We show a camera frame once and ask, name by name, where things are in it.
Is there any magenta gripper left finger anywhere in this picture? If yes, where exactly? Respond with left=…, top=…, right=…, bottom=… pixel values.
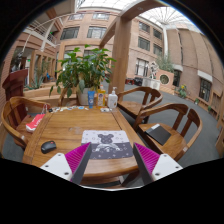
left=41, top=143, right=91, bottom=185

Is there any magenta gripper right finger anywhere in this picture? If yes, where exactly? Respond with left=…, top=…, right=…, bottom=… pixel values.
left=133, top=143, right=182, bottom=185

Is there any black computer mouse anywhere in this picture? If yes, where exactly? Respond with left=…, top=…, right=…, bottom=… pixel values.
left=41, top=141, right=56, bottom=154

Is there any bear print mouse pad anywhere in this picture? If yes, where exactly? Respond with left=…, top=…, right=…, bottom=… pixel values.
left=81, top=130, right=133, bottom=160

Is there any black notebook on chair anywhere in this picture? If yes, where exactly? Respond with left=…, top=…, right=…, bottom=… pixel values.
left=145, top=124, right=171, bottom=145

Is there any wooden table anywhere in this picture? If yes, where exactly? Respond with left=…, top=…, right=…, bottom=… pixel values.
left=23, top=107, right=143, bottom=187

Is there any near right wooden armchair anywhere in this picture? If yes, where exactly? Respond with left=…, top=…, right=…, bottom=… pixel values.
left=134, top=103, right=203, bottom=161

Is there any wooden armchair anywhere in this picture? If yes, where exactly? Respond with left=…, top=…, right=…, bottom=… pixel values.
left=117, top=86, right=163, bottom=119
left=1, top=96, right=51, bottom=149
left=134, top=103, right=203, bottom=161

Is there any red and white bag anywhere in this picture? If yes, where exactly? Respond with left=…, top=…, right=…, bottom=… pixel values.
left=26, top=114, right=44, bottom=133

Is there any far right wooden armchair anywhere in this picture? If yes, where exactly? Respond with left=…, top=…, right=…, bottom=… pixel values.
left=117, top=86, right=163, bottom=119

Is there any left wooden armchair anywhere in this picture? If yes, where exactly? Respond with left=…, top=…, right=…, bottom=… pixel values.
left=1, top=96, right=51, bottom=149

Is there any blue tube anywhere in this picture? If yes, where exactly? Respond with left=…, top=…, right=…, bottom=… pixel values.
left=88, top=91, right=95, bottom=109

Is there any white pump sanitizer bottle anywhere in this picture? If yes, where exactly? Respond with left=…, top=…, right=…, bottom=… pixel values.
left=107, top=88, right=118, bottom=109

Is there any yellow bottle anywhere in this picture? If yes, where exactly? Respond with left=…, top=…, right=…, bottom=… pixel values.
left=97, top=85, right=106, bottom=107

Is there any green potted plant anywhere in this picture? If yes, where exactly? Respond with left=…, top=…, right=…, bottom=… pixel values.
left=56, top=47, right=116, bottom=106

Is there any white statue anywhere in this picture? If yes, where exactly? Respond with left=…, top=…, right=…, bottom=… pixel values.
left=148, top=61, right=159, bottom=79

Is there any dark red wooden lectern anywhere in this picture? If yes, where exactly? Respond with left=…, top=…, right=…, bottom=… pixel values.
left=2, top=69, right=28, bottom=100

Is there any wooden pillar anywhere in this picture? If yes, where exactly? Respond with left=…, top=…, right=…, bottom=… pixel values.
left=99, top=0, right=163, bottom=93

